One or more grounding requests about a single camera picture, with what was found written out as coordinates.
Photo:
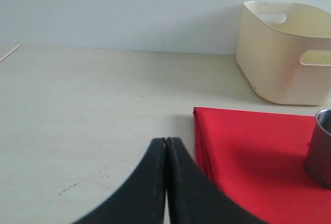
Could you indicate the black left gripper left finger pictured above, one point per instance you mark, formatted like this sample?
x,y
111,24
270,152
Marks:
x,y
141,198

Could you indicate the red tablecloth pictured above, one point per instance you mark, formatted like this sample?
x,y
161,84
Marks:
x,y
257,160

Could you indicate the stainless steel cup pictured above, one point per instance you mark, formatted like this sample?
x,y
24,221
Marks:
x,y
317,162

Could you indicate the wooden stick on table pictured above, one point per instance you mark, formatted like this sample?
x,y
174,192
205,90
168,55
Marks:
x,y
7,50

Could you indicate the cream plastic bin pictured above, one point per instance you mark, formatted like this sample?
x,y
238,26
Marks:
x,y
283,50

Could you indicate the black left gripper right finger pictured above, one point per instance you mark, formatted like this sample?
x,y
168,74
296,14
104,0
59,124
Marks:
x,y
192,197

